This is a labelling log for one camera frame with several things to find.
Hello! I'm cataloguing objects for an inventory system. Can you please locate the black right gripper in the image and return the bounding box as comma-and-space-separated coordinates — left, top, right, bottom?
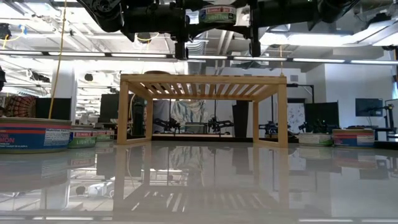
217, 0, 265, 58

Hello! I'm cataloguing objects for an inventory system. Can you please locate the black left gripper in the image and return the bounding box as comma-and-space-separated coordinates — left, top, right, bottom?
170, 0, 220, 60

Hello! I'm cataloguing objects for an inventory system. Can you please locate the wooden slatted shelf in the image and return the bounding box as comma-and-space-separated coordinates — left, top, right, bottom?
116, 73, 289, 149

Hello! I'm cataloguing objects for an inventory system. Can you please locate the ceiling light strip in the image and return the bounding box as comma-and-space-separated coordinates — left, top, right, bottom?
349, 59, 398, 66
292, 57, 346, 63
48, 51, 106, 57

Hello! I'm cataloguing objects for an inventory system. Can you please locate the teal patterned cloth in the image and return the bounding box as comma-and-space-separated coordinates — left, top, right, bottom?
170, 99, 208, 125

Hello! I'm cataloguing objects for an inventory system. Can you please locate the black panel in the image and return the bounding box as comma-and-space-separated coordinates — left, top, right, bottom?
99, 93, 121, 124
232, 100, 249, 138
35, 98, 72, 121

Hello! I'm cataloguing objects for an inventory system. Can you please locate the white poster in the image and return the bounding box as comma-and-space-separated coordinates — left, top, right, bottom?
287, 102, 306, 134

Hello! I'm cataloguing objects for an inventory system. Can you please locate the black screen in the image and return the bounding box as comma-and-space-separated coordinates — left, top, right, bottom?
304, 101, 340, 128

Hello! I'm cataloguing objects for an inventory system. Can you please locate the black stand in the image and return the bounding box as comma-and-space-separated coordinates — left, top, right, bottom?
362, 103, 396, 133

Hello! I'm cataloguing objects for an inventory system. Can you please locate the black ceiling device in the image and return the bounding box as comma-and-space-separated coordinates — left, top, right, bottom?
0, 23, 12, 40

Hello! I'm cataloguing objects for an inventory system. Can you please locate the red patterned cloth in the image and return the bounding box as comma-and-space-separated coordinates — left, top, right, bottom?
2, 95, 37, 118

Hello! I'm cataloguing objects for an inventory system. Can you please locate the silver ventilation duct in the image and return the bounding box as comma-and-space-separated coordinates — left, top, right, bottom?
186, 39, 208, 57

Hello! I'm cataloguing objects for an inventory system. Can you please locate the yellow cable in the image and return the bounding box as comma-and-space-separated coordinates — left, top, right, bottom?
48, 0, 68, 119

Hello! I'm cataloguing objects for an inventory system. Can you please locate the dark wall monitor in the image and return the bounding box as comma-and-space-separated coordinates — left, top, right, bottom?
355, 98, 384, 118

